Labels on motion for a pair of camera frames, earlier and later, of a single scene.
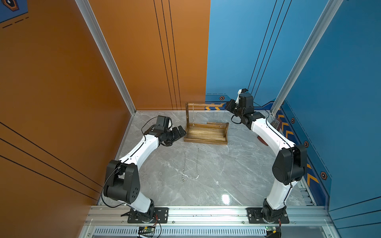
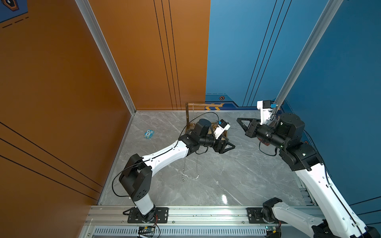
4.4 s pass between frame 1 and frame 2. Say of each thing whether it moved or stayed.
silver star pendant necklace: stayed
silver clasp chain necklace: stayed
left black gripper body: moved
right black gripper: moved
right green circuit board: stayed
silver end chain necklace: stayed
